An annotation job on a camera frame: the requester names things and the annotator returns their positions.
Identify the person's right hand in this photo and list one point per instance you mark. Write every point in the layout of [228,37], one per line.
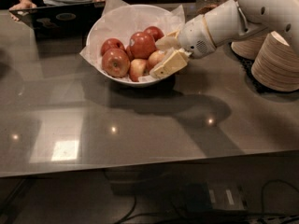
[23,4]

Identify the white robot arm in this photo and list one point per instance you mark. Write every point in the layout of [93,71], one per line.
[233,20]

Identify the front stack of paper bowls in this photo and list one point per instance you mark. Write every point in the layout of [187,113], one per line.
[276,65]

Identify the black box under table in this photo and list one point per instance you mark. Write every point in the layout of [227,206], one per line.
[211,196]

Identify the centre red apple with sticker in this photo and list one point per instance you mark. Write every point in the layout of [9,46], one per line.
[141,45]

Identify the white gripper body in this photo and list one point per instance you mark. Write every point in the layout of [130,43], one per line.
[194,36]

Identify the front yellow-red apple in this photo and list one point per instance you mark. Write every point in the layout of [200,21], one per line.
[138,69]

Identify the black laptop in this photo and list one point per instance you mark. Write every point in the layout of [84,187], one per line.
[61,21]

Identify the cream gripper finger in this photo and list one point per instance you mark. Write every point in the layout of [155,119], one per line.
[173,61]
[168,41]

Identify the white bowl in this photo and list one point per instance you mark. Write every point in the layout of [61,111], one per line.
[99,28]

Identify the white paper liner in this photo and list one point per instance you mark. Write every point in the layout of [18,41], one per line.
[124,19]

